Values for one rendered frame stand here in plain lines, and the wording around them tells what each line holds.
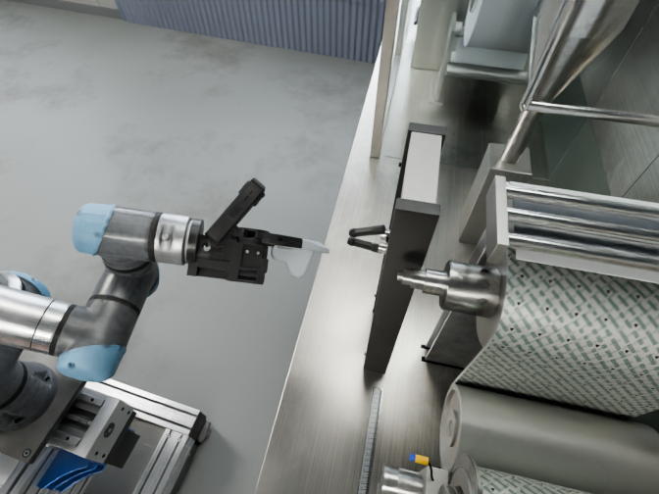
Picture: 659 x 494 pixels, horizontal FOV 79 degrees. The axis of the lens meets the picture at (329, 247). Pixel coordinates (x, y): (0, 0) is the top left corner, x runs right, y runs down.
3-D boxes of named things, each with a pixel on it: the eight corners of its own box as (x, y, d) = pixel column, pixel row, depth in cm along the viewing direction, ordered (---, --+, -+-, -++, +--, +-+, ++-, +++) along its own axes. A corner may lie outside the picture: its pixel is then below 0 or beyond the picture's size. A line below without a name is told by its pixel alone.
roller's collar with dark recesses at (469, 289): (439, 276, 56) (451, 250, 51) (483, 284, 55) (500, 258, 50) (437, 317, 52) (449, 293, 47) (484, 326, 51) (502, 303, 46)
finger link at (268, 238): (298, 250, 64) (243, 243, 62) (300, 239, 64) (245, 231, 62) (302, 249, 59) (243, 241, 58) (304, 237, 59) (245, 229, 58)
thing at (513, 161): (450, 209, 116) (530, -6, 70) (499, 217, 115) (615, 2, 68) (447, 247, 108) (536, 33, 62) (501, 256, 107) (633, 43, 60)
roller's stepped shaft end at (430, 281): (397, 271, 54) (400, 259, 52) (441, 279, 54) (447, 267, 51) (394, 292, 52) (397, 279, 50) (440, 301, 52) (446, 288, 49)
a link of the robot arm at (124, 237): (96, 223, 63) (82, 188, 57) (169, 233, 65) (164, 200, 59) (78, 266, 59) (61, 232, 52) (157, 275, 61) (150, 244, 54)
